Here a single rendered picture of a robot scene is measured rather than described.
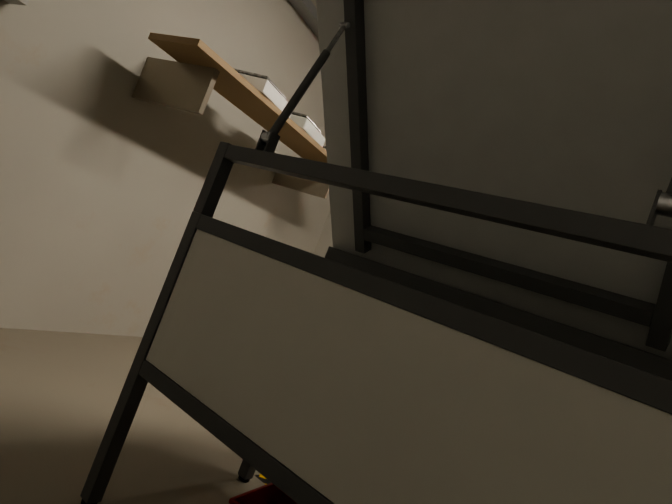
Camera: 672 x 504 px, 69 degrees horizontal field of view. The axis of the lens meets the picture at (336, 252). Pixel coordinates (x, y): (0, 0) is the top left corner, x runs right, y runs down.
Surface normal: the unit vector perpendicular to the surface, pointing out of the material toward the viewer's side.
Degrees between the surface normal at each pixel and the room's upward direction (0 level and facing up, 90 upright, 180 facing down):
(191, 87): 90
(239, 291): 90
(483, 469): 90
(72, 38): 90
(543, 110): 127
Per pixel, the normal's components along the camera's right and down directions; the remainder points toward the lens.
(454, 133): -0.66, 0.36
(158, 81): -0.42, -0.20
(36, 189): 0.84, 0.29
